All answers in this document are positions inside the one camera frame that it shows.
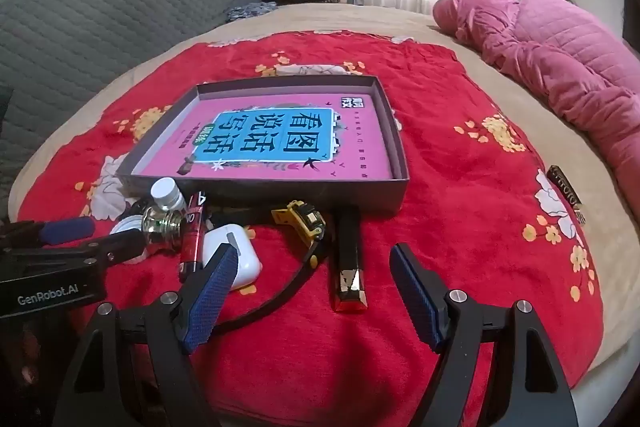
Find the red black tube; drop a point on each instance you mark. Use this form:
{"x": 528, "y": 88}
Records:
{"x": 192, "y": 237}

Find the beige bed sheet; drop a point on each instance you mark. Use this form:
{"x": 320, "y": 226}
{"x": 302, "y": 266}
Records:
{"x": 350, "y": 19}

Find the black blanket label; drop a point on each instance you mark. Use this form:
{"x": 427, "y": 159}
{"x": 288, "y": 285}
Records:
{"x": 565, "y": 192}

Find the black gold lipstick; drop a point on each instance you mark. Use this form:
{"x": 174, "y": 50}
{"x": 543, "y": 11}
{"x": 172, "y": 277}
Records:
{"x": 350, "y": 262}

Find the person's left forearm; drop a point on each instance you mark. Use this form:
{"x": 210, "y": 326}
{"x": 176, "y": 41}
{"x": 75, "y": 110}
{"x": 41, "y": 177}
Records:
{"x": 22, "y": 372}

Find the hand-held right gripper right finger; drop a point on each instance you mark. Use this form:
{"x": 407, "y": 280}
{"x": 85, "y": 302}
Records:
{"x": 417, "y": 299}

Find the gold rimmed glass jar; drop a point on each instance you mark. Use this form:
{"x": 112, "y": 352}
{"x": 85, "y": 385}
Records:
{"x": 161, "y": 229}

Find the red floral blanket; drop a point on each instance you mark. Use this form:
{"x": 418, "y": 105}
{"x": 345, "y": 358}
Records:
{"x": 450, "y": 207}

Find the pink quilt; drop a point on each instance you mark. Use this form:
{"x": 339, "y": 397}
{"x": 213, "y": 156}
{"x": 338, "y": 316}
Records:
{"x": 560, "y": 52}

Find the white ribbed jar lid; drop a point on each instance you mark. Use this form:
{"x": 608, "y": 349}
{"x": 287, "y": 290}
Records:
{"x": 125, "y": 223}

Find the black television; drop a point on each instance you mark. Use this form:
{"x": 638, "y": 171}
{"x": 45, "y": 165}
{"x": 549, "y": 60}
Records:
{"x": 631, "y": 19}

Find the pink blue book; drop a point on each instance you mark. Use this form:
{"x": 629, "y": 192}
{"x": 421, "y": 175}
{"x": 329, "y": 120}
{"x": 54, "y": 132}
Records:
{"x": 260, "y": 142}

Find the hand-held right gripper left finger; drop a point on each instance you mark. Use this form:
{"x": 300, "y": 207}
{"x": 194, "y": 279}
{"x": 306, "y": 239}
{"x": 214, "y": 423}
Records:
{"x": 215, "y": 294}

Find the black hair clip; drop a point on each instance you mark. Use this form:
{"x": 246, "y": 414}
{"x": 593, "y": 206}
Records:
{"x": 135, "y": 208}

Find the grey quilted headboard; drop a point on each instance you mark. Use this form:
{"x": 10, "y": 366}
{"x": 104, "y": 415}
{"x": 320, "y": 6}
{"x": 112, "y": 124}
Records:
{"x": 100, "y": 17}

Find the yellow black wristwatch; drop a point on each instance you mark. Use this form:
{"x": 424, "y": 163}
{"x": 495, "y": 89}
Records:
{"x": 305, "y": 219}

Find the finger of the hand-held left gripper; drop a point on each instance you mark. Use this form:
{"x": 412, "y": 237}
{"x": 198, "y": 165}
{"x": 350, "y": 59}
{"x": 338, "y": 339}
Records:
{"x": 117, "y": 247}
{"x": 67, "y": 229}

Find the grey cardboard box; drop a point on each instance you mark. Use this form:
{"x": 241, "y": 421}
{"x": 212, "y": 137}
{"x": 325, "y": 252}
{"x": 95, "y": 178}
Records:
{"x": 350, "y": 199}

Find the white pill bottle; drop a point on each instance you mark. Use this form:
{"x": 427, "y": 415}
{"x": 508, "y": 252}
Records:
{"x": 167, "y": 193}

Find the white earbuds case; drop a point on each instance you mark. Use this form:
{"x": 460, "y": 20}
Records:
{"x": 242, "y": 259}

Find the dark box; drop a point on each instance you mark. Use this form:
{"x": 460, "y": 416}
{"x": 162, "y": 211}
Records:
{"x": 5, "y": 102}

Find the blue patterned cloth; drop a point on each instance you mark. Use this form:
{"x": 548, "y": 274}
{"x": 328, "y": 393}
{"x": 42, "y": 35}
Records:
{"x": 250, "y": 11}

